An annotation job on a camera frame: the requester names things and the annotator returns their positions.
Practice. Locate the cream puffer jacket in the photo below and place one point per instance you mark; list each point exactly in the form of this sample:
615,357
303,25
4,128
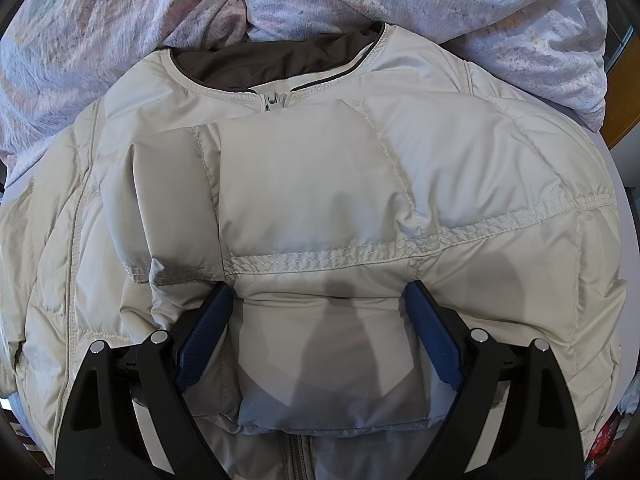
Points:
325,185

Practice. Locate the lilac printed quilt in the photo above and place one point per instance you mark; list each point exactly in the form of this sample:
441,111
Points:
150,10

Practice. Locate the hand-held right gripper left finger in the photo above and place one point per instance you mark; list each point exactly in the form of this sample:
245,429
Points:
207,330

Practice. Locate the wooden cabinet with glass doors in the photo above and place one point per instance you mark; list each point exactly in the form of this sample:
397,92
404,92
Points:
622,120

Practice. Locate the colourful clutter pile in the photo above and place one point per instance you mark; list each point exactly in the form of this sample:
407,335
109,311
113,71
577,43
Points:
602,440

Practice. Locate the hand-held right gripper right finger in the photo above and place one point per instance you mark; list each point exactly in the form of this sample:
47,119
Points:
430,330

